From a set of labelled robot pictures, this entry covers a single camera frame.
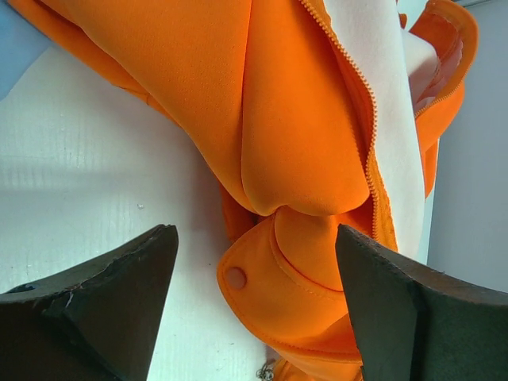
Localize light blue garment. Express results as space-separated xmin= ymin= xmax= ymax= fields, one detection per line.
xmin=0 ymin=1 xmax=52 ymax=100

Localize orange jacket pink lining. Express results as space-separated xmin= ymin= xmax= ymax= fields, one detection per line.
xmin=12 ymin=1 xmax=479 ymax=380

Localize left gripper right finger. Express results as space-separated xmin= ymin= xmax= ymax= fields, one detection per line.
xmin=336 ymin=225 xmax=507 ymax=381

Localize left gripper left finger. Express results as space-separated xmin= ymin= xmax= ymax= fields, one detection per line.
xmin=1 ymin=225 xmax=179 ymax=380

